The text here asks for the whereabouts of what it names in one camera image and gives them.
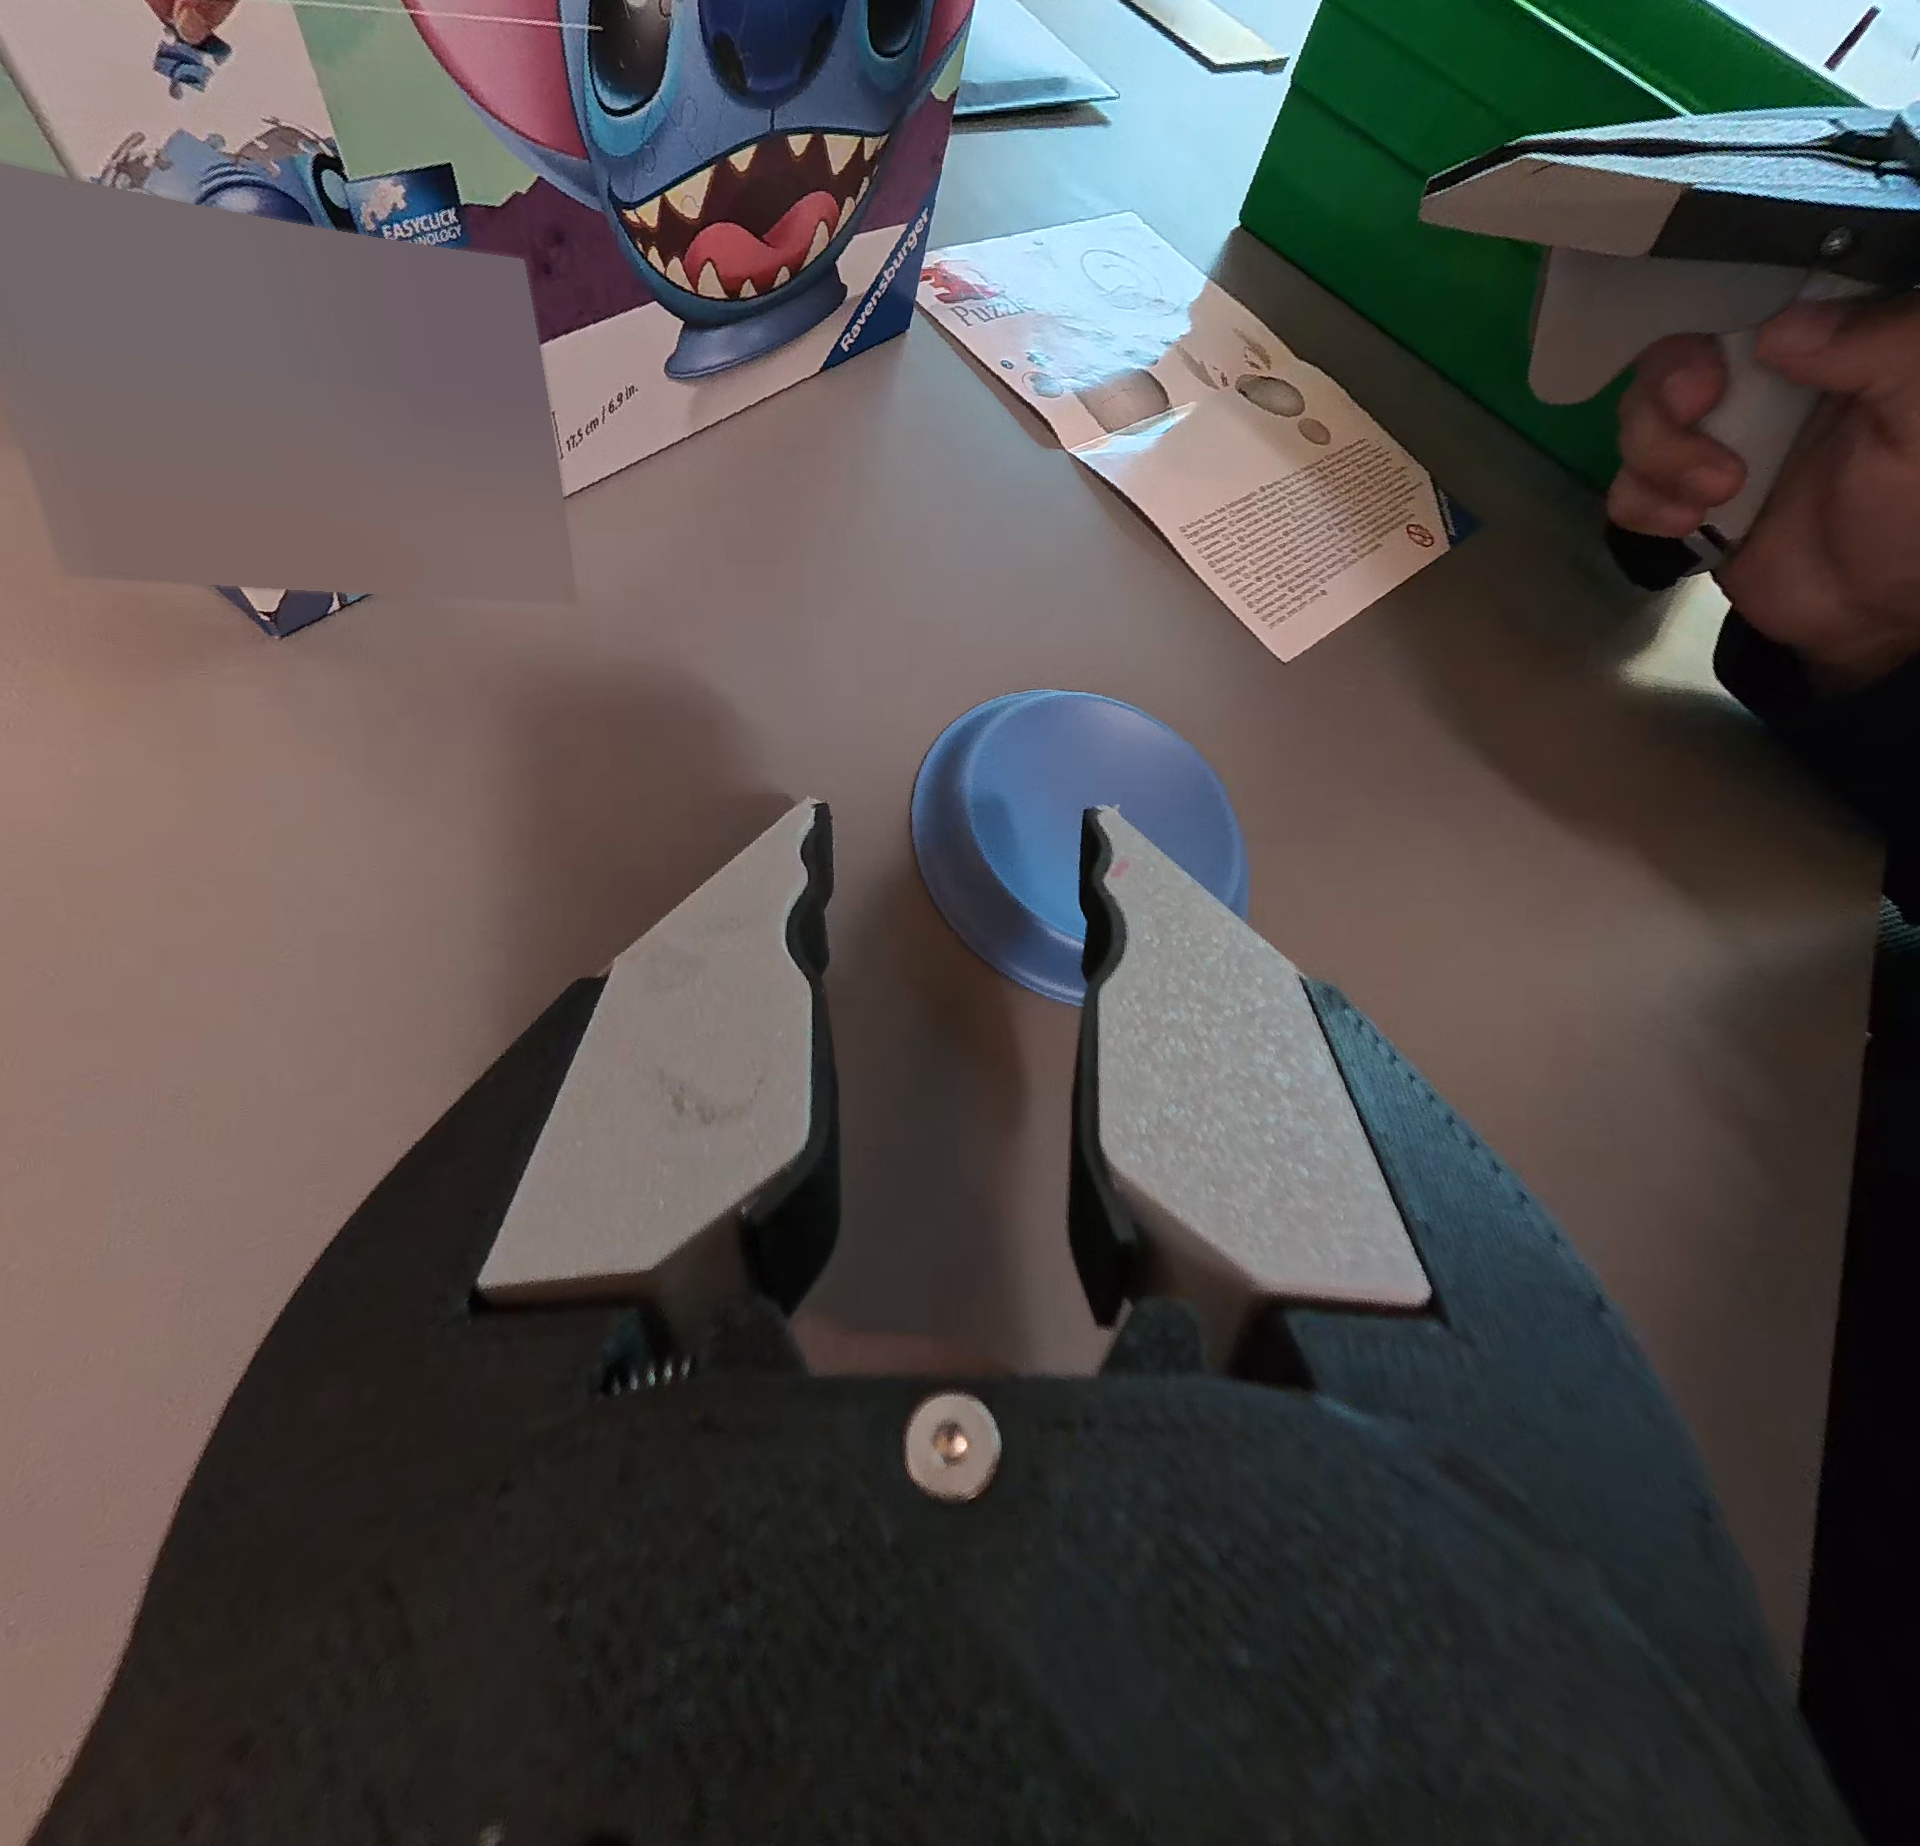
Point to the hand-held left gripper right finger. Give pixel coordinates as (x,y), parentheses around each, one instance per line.
(1230,1097)

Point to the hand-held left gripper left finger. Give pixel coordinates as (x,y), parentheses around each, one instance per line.
(675,1097)

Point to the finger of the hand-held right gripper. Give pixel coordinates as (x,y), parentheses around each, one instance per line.
(1560,204)

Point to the blue plastic puzzle stand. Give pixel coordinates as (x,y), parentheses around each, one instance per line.
(1020,810)

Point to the white puzzle instruction leaflet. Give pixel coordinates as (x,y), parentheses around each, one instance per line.
(1320,510)

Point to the person's right forearm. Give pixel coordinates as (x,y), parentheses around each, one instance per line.
(1831,767)

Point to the cartoon print puzzle box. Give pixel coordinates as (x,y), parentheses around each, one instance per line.
(751,150)

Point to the person's right hand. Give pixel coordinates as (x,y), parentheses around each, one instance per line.
(1845,526)

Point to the green plastic bin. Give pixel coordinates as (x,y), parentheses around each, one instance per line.
(1425,120)

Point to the person's dark clothing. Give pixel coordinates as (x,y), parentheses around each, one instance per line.
(1892,1276)

